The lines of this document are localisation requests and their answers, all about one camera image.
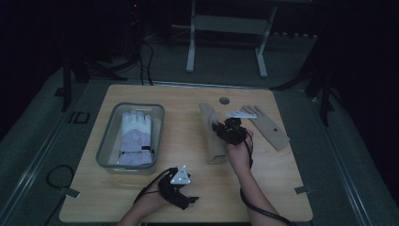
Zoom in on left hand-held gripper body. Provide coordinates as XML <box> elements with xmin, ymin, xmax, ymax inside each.
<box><xmin>157</xmin><ymin>165</ymin><xmax>193</xmax><ymax>211</ymax></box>

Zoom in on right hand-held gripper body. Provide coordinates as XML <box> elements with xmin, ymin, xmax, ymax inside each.
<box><xmin>221</xmin><ymin>109</ymin><xmax>258</xmax><ymax>147</ymax></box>

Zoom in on plain beige glove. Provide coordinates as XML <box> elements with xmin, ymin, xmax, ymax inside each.
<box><xmin>199</xmin><ymin>102</ymin><xmax>228</xmax><ymax>165</ymax></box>

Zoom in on purple glove with white fingers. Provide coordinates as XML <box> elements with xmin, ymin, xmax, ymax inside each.
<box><xmin>118</xmin><ymin>109</ymin><xmax>156</xmax><ymax>167</ymax></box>

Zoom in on gray plastic bin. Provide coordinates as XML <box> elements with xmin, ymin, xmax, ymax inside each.
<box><xmin>95</xmin><ymin>102</ymin><xmax>166</xmax><ymax>175</ymax></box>

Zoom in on person's left hand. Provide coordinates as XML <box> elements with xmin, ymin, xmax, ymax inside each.
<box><xmin>136</xmin><ymin>180</ymin><xmax>173</xmax><ymax>218</ymax></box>

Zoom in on person's right hand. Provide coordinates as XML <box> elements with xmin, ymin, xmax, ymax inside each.
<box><xmin>225</xmin><ymin>126</ymin><xmax>254</xmax><ymax>178</ymax></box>

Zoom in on beige glove with dark button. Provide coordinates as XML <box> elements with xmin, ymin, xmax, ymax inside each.
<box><xmin>240</xmin><ymin>105</ymin><xmax>292</xmax><ymax>152</ymax></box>

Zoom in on black metal stand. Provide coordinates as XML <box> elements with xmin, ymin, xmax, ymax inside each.
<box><xmin>269</xmin><ymin>60</ymin><xmax>338</xmax><ymax>127</ymax></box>
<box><xmin>54</xmin><ymin>55</ymin><xmax>128</xmax><ymax>113</ymax></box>

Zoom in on black hanging cables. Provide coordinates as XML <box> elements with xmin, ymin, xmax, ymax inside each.
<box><xmin>136</xmin><ymin>39</ymin><xmax>155</xmax><ymax>87</ymax></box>

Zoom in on white metal desk frame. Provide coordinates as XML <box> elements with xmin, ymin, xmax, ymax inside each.
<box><xmin>170</xmin><ymin>0</ymin><xmax>279</xmax><ymax>79</ymax></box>

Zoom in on black looped floor cable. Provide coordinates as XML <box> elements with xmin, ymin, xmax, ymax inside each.
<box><xmin>45</xmin><ymin>164</ymin><xmax>76</xmax><ymax>190</ymax></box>

